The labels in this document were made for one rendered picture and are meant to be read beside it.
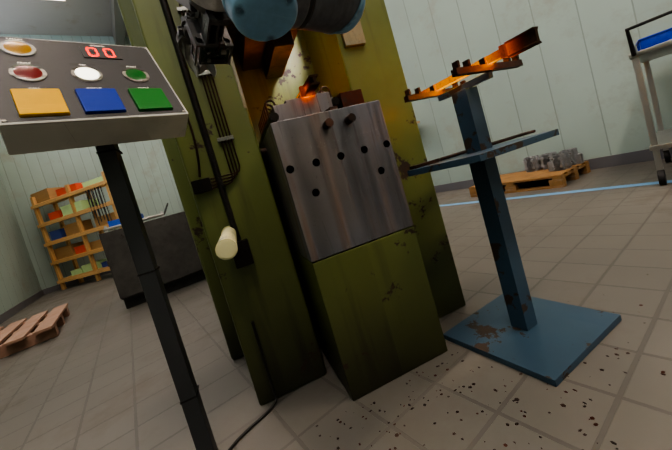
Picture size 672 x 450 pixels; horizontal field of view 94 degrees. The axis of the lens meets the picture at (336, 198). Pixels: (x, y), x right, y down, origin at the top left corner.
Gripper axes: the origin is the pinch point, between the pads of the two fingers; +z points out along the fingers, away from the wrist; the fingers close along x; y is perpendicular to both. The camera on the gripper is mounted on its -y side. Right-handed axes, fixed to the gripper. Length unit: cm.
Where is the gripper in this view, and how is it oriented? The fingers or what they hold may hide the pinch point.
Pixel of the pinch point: (197, 66)
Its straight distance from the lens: 83.6
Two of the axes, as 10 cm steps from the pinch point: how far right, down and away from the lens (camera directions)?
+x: 8.0, -2.6, 5.4
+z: -4.4, 3.7, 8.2
